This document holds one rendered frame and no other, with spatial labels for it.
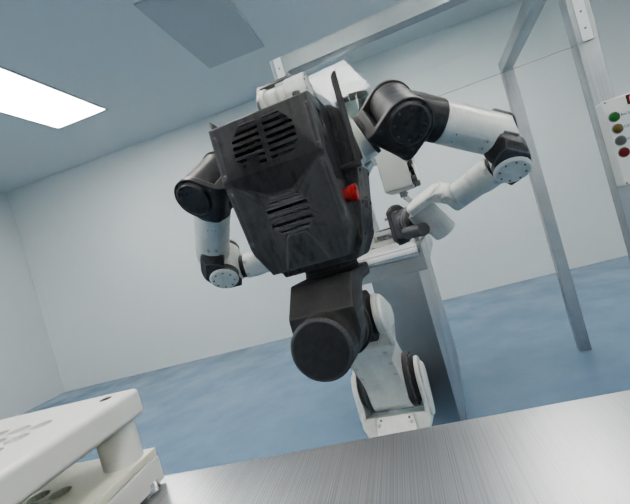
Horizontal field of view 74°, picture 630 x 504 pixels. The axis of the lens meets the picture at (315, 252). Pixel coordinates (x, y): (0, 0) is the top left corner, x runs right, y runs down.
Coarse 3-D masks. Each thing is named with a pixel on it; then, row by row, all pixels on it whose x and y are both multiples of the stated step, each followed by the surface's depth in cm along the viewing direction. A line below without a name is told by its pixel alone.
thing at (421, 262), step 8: (424, 240) 189; (424, 248) 172; (416, 256) 159; (424, 256) 158; (384, 264) 163; (392, 264) 162; (400, 264) 161; (408, 264) 160; (416, 264) 159; (424, 264) 158; (376, 272) 164; (384, 272) 163; (392, 272) 162; (400, 272) 161; (408, 272) 160; (368, 280) 165; (376, 280) 164
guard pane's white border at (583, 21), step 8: (576, 0) 128; (576, 8) 128; (584, 8) 128; (576, 16) 128; (584, 16) 128; (584, 24) 128; (584, 32) 128; (592, 32) 127; (584, 40) 128; (280, 64) 156; (280, 72) 157
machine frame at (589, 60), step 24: (576, 48) 131; (600, 48) 128; (504, 72) 234; (600, 72) 128; (600, 96) 129; (528, 144) 234; (600, 144) 133; (624, 192) 130; (552, 216) 234; (624, 216) 130; (552, 240) 235; (624, 240) 135; (576, 312) 235; (576, 336) 236
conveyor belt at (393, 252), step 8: (376, 248) 204; (384, 248) 182; (392, 248) 164; (400, 248) 159; (408, 248) 157; (416, 248) 156; (368, 256) 163; (376, 256) 161; (384, 256) 160; (392, 256) 159; (400, 256) 159; (408, 256) 158; (368, 264) 162; (376, 264) 162
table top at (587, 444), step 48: (432, 432) 27; (480, 432) 25; (528, 432) 24; (576, 432) 22; (624, 432) 21; (192, 480) 29; (240, 480) 27; (288, 480) 26; (336, 480) 24; (384, 480) 23; (432, 480) 22; (480, 480) 21; (528, 480) 20; (576, 480) 19; (624, 480) 18
